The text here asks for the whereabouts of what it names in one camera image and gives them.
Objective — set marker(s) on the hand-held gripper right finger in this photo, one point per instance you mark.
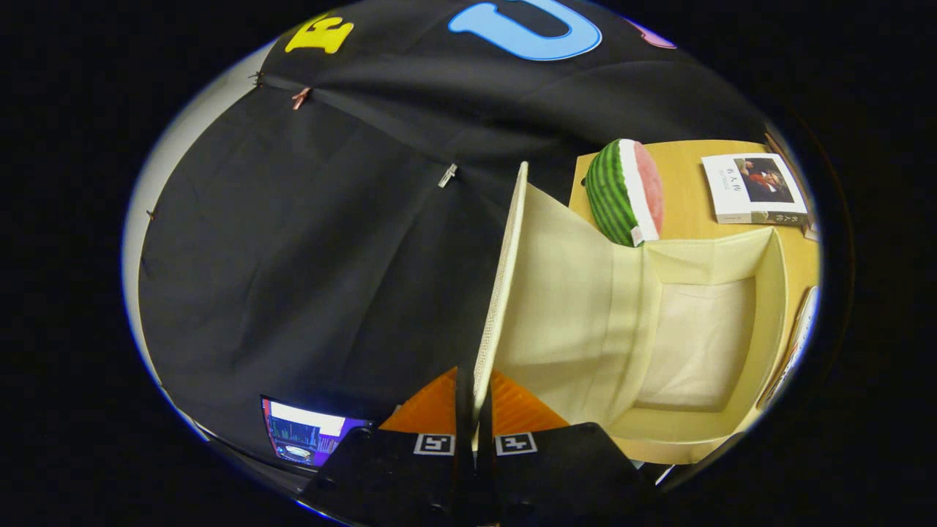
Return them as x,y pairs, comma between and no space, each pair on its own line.
556,476

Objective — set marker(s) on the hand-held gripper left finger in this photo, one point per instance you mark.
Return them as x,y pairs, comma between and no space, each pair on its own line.
410,476

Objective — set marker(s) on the beige fabric storage box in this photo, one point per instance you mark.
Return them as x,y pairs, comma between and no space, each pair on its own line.
571,293

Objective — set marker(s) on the white striped canvas shoe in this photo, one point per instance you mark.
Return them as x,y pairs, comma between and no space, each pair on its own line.
805,329

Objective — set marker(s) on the lit computer screen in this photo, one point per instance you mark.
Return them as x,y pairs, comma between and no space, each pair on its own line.
307,435

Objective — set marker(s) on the black backdrop cloth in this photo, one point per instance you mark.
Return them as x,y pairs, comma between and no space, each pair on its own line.
293,256

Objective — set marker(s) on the watermelon slice plush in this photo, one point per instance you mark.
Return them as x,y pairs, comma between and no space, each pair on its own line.
611,194

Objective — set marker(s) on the silver clip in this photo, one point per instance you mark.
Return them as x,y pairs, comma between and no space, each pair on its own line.
447,176

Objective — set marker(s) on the white portrait cover book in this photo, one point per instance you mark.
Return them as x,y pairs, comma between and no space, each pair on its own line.
732,190

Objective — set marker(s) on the pink clip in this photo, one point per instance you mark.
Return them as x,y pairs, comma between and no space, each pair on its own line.
301,98

